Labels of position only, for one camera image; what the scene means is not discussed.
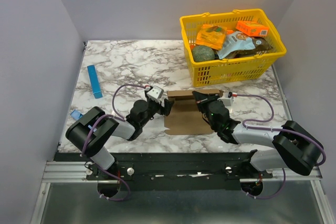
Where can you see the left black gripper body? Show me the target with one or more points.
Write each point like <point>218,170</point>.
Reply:
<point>154,107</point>

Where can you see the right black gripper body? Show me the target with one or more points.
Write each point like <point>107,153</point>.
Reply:
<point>205,100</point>

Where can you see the brown cardboard box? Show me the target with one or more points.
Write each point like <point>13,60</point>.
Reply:
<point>184,117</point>

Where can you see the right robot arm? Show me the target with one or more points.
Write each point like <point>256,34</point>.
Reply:
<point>291,146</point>

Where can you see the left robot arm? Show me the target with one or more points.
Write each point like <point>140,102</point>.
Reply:
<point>90,133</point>

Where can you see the orange carton box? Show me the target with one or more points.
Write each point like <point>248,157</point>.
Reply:
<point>252,29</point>

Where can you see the yellow plastic basket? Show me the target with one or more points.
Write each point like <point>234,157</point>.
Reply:
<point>229,70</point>

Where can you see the green round melon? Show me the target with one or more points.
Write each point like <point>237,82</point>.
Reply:
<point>203,53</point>

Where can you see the long blue bar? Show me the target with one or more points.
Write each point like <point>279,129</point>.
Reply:
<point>95,85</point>

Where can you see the orange snack pouch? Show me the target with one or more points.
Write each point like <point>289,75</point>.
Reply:
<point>212,36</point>

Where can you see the light blue snack bag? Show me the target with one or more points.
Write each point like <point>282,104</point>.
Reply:
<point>237,41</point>

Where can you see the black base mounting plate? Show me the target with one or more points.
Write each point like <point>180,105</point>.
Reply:
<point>176,172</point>

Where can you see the small blue block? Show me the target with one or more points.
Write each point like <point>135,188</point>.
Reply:
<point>76,115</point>

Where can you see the dark brown snack bag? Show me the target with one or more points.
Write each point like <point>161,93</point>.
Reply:
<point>262,47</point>

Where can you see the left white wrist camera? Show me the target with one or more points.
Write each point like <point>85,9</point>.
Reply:
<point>154,93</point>

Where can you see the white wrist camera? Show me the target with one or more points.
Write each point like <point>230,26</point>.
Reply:
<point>154,93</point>
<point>227,99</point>

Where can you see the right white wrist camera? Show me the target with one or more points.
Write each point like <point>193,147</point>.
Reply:
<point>227,99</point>

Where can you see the aluminium frame rail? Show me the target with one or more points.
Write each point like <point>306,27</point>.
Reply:
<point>66,196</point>

